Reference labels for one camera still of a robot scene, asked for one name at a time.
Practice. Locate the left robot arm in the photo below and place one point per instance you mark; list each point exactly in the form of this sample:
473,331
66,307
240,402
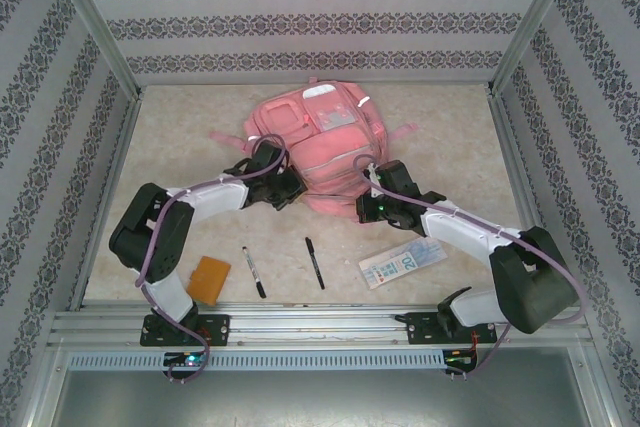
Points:
150,232

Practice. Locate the aluminium side rail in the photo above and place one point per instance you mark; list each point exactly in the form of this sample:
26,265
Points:
109,197
524,197

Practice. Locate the orange wallet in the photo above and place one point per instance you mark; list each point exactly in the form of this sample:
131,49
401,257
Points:
207,279

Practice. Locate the aluminium frame post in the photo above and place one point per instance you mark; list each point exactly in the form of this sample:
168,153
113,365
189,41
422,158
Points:
95,17
540,7

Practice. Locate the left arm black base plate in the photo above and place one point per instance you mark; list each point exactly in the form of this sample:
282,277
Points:
220,329

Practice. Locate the aluminium mounting rail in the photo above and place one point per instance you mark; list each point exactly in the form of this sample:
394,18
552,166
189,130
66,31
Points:
320,327

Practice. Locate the pink student backpack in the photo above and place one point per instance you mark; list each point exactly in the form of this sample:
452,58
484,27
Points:
340,147

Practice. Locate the grey metal panel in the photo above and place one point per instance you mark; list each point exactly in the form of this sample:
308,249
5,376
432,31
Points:
320,402

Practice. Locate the white pen with black cap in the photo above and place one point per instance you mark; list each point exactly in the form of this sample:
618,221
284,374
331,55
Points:
252,269

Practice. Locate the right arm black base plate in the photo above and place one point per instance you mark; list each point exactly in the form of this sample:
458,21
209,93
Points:
417,329

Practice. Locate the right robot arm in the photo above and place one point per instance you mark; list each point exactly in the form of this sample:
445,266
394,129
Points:
460,229

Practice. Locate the stack of banknotes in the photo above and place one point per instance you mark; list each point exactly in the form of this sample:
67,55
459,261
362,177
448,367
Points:
395,264

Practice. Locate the black marker pen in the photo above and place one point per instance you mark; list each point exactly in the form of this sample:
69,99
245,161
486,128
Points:
315,263

